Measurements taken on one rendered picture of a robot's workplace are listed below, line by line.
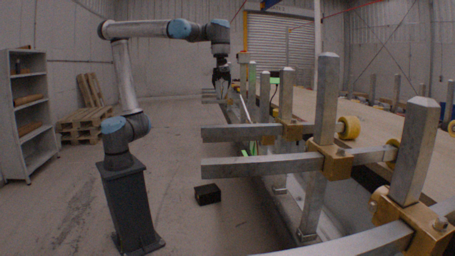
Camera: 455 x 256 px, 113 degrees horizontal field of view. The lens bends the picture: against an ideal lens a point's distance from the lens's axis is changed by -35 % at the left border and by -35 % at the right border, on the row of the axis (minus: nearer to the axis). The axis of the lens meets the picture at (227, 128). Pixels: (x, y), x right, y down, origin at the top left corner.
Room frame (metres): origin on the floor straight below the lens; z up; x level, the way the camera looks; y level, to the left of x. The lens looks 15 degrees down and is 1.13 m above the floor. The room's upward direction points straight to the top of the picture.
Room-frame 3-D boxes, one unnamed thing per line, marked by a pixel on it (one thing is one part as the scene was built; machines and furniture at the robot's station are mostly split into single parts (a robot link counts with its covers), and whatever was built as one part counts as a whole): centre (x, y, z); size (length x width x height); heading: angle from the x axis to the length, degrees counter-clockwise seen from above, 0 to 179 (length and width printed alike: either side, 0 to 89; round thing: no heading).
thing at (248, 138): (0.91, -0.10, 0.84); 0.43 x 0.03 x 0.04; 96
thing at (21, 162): (2.06, 2.59, 0.78); 0.90 x 0.45 x 1.55; 12
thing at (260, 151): (0.98, -0.13, 0.75); 0.26 x 0.01 x 0.10; 6
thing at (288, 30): (3.62, -0.98, 1.25); 0.15 x 0.08 x 1.10; 6
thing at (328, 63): (0.46, -0.21, 0.93); 0.04 x 0.04 x 0.48; 6
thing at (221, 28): (1.10, 0.03, 1.30); 0.10 x 0.09 x 0.12; 70
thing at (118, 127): (1.15, 0.63, 0.79); 0.17 x 0.15 x 0.18; 160
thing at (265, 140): (0.93, -0.16, 0.85); 0.14 x 0.06 x 0.05; 6
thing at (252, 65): (1.20, -0.13, 0.92); 0.04 x 0.04 x 0.48; 6
